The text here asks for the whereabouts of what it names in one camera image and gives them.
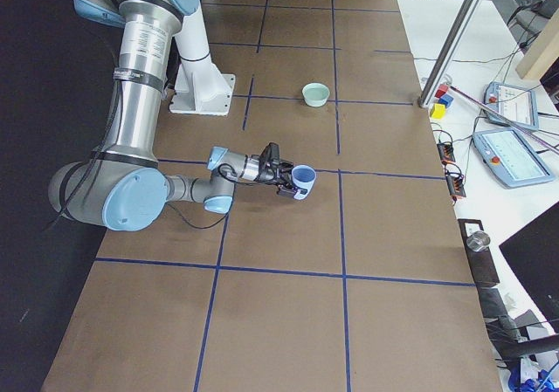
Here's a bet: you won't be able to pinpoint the steel cylinder weight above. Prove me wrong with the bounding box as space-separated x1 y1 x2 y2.
466 230 491 252

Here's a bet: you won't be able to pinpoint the black monitor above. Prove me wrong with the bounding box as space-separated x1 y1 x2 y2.
500 203 558 332

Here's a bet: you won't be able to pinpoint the near teach pendant tablet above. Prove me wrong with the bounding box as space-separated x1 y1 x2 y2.
473 129 556 189

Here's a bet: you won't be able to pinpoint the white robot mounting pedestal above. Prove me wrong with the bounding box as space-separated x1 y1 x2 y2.
169 7 236 116

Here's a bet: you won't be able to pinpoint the brown paper table cover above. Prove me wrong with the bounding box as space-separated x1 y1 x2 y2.
43 0 501 391

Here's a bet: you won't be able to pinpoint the teach pendant tablet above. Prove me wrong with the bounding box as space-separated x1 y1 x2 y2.
484 81 539 130
473 129 556 189

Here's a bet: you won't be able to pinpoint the blue cube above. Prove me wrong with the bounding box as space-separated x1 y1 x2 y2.
438 93 453 108

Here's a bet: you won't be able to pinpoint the yellow cube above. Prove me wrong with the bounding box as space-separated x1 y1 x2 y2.
430 103 446 120

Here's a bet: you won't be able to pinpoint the aluminium frame post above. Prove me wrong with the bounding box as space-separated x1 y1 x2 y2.
418 0 483 108

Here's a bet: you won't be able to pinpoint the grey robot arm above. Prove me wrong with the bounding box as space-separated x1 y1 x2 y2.
48 0 304 231

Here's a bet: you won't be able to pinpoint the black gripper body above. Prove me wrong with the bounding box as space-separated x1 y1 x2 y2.
257 166 293 188

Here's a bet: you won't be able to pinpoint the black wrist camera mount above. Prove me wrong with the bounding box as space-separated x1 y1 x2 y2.
259 142 280 168

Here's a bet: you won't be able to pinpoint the orange black power strip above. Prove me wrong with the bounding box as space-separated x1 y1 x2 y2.
436 130 456 164

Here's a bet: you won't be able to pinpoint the far teach pendant tablet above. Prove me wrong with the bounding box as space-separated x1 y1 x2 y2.
484 81 539 130

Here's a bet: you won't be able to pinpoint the white grabber reaching stick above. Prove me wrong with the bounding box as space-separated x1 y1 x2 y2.
448 85 558 154

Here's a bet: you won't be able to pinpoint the blue-grey plastic cup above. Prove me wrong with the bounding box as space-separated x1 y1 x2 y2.
291 165 316 201

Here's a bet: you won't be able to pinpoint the mint green bowl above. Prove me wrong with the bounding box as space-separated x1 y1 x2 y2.
301 82 330 107

